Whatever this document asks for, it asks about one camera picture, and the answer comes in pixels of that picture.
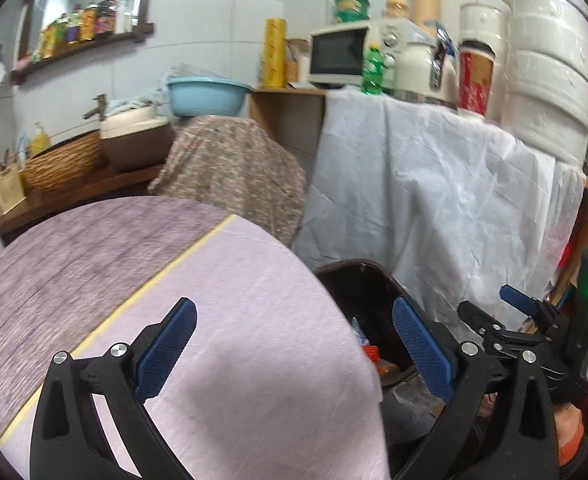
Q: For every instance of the person's right forearm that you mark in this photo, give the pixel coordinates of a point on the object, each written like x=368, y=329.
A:
x=569, y=435

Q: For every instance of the wicker basket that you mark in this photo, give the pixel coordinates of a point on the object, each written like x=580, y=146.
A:
x=64, y=165

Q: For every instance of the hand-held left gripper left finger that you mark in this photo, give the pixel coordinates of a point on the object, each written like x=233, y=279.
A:
x=166, y=350

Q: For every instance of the yellow soap bottle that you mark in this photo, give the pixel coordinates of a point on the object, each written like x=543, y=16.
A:
x=39, y=142

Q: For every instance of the black trash bin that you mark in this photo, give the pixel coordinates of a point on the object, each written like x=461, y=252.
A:
x=344, y=300

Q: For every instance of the white electric kettle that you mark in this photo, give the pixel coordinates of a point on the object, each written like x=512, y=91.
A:
x=413, y=70

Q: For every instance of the small wicker jar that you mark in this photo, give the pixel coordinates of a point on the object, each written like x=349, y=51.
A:
x=298, y=62

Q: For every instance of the pack of white paper rolls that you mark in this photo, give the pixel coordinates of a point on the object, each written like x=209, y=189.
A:
x=548, y=60

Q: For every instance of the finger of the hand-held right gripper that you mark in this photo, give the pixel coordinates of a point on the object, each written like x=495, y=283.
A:
x=493, y=337
x=521, y=301

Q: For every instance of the white microwave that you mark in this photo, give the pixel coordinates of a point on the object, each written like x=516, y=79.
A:
x=339, y=55

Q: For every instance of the white cloth cover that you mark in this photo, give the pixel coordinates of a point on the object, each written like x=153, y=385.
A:
x=423, y=185

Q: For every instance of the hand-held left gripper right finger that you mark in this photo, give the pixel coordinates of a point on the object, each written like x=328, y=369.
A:
x=421, y=350

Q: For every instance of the row of bottles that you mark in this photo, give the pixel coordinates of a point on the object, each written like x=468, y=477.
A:
x=89, y=22

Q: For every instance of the teal plastic basin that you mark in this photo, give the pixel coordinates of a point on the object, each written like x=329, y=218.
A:
x=204, y=97

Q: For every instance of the wooden cabinet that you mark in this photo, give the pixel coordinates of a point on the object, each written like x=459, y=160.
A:
x=284, y=125

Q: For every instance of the grey towel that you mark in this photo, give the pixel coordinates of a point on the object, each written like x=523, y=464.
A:
x=139, y=102

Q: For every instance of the wooden wall shelf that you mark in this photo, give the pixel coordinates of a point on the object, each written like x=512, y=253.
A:
x=84, y=45

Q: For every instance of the brass faucet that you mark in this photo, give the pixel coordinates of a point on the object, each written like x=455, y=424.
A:
x=96, y=107

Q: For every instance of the floral cloth cover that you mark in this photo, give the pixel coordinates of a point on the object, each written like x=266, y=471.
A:
x=224, y=170

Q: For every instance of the green noodle bowls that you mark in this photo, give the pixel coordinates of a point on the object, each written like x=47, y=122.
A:
x=352, y=2

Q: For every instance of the yellow roll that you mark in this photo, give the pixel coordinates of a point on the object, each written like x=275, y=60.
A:
x=275, y=55

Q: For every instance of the green soda bottle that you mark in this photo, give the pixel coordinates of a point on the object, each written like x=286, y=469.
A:
x=372, y=72

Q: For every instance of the brown and white sink bowl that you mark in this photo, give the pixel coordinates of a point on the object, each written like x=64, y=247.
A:
x=134, y=145

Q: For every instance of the glass jar with cork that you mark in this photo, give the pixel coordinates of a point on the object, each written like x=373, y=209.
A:
x=396, y=8

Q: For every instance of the red paper cup stack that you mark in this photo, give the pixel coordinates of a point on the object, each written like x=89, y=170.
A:
x=476, y=80

